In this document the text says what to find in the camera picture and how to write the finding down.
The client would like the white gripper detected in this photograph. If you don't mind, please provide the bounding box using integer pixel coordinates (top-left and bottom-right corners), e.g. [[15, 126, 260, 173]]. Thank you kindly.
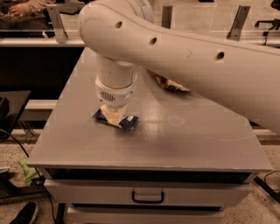
[[95, 75, 137, 127]]

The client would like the blue rxbar blueberry wrapper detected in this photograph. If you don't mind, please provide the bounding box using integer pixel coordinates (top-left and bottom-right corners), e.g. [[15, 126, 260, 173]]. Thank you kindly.
[[93, 109, 138, 130]]

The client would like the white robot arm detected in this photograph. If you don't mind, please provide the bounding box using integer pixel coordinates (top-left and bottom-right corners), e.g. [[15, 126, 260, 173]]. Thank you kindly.
[[78, 0, 280, 134]]

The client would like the brown chip bag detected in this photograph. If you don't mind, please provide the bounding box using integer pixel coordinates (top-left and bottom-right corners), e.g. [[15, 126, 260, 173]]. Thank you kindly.
[[150, 71, 189, 92]]

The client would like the green crumpled bag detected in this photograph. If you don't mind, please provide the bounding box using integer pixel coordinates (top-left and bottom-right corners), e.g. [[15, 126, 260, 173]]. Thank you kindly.
[[18, 157, 42, 186]]

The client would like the grey upper drawer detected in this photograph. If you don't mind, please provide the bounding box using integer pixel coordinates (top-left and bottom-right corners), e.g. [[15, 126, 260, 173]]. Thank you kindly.
[[45, 179, 251, 207]]

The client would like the grey drawer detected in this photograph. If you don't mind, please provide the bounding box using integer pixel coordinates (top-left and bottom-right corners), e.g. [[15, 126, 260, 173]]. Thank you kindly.
[[45, 179, 251, 207], [67, 207, 224, 224]]

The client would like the black side table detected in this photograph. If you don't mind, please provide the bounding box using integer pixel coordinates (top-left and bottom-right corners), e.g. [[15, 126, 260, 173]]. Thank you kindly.
[[0, 90, 31, 140]]

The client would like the grey lower drawer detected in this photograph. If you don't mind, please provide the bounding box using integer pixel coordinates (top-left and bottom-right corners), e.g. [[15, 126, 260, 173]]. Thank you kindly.
[[67, 207, 224, 224]]

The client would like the black shoe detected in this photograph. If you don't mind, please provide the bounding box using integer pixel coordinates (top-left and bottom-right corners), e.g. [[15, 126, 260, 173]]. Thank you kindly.
[[10, 201, 39, 224]]

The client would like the seated person in background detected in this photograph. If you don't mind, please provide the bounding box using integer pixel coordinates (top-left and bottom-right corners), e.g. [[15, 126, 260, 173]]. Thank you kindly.
[[0, 0, 56, 32]]

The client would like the black drawer handle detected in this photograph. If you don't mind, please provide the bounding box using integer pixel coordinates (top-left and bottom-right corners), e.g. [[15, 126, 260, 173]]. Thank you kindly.
[[131, 192, 165, 205]]

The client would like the left metal glass bracket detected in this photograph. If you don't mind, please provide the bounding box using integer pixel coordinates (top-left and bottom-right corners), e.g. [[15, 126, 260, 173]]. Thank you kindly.
[[46, 4, 67, 44]]

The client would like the metal glass bracket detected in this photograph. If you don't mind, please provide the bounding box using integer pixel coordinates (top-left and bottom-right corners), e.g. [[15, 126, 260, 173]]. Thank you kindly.
[[46, 4, 67, 44], [161, 5, 172, 29], [227, 5, 250, 41]]

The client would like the black floor cable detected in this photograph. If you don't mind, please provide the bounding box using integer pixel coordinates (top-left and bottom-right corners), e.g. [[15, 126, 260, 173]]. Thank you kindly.
[[0, 128, 56, 224]]

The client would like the middle metal glass bracket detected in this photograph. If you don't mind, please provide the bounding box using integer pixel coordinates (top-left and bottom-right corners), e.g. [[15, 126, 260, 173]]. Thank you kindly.
[[161, 5, 172, 29]]

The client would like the right metal glass bracket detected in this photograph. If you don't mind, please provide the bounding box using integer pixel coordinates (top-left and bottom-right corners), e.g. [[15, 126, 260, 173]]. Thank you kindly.
[[227, 5, 250, 41]]

